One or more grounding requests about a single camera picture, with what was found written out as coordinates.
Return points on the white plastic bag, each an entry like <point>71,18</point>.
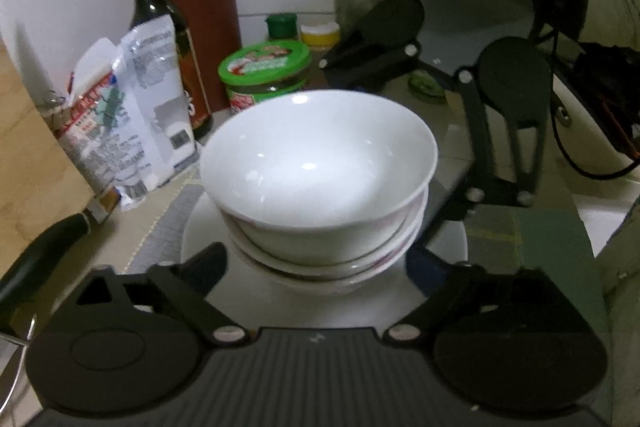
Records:
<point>155,72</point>

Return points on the small green object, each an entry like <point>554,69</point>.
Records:
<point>425,84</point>

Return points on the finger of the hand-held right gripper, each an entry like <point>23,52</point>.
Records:
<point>370,62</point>
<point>452,214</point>

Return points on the white plate with fruit print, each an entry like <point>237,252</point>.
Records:
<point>325,309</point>

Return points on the teal mat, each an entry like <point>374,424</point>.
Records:
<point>550,232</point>

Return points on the dark soy sauce bottle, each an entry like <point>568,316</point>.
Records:
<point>150,7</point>

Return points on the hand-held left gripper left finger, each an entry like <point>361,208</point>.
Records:
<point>205,264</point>

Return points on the white appliance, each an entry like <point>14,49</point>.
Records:
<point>590,207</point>

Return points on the white bag with red print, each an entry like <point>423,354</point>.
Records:
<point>90,117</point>

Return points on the wooden cutting board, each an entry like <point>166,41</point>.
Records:
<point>30,157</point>

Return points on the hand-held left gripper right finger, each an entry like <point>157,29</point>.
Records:
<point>425,269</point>

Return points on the jar with green printed lid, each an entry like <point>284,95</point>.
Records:
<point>265,62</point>

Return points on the brown knife block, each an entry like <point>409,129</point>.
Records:
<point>200,7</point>

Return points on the grey checked mat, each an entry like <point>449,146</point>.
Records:
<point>165,227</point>

